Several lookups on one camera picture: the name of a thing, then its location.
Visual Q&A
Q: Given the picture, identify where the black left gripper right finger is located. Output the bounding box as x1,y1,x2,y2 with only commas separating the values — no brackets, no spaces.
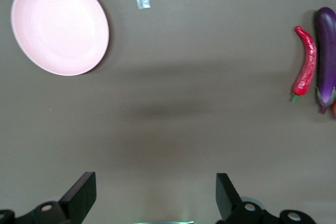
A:
215,173,316,224

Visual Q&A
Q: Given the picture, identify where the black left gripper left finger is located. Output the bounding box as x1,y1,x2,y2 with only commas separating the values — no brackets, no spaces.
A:
0,172,97,224

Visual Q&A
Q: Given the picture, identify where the red chili pepper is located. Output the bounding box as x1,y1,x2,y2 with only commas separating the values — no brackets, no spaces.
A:
290,25,318,103

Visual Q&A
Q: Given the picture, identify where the purple eggplant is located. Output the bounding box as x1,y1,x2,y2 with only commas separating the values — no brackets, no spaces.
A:
314,7,336,115

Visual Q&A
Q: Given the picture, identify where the pink round plate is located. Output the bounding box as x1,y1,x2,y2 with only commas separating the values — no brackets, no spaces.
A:
10,0,110,77

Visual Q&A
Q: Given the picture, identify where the clear tape piece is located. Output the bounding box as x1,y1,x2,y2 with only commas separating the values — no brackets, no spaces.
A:
135,0,152,10

